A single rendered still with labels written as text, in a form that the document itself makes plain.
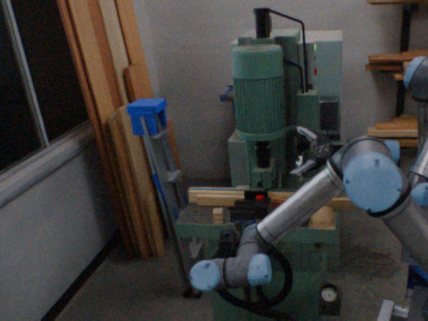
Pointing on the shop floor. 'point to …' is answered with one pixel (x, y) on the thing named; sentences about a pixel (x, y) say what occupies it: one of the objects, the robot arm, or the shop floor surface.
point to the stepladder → (165, 180)
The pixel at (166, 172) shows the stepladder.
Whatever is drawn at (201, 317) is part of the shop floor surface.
